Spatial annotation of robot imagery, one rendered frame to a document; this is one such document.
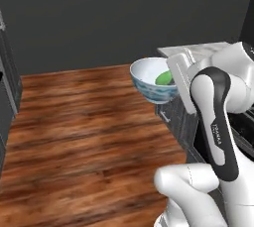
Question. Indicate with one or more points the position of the white and blue bowl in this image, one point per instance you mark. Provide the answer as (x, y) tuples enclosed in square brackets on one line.
[(147, 85)]

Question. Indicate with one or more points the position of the dark tall cupboard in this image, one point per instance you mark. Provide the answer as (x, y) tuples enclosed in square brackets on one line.
[(248, 16)]

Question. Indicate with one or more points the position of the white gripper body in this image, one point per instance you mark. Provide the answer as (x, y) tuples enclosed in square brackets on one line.
[(181, 79)]

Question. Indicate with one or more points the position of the dark grey cupboard run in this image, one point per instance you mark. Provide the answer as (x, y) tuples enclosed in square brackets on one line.
[(7, 92)]

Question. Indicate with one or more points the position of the dark grey cupboard door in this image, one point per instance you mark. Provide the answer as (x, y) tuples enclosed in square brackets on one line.
[(180, 122)]

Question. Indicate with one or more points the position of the green corn piece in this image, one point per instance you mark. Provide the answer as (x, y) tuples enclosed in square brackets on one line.
[(164, 78)]

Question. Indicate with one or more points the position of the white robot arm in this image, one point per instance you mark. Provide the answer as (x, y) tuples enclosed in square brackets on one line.
[(231, 184)]

